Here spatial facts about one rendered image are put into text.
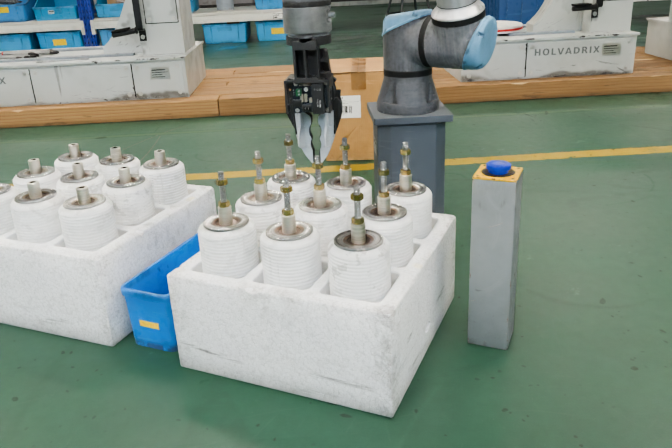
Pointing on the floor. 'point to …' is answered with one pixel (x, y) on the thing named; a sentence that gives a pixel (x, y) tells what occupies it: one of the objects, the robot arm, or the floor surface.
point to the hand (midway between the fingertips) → (317, 153)
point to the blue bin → (156, 299)
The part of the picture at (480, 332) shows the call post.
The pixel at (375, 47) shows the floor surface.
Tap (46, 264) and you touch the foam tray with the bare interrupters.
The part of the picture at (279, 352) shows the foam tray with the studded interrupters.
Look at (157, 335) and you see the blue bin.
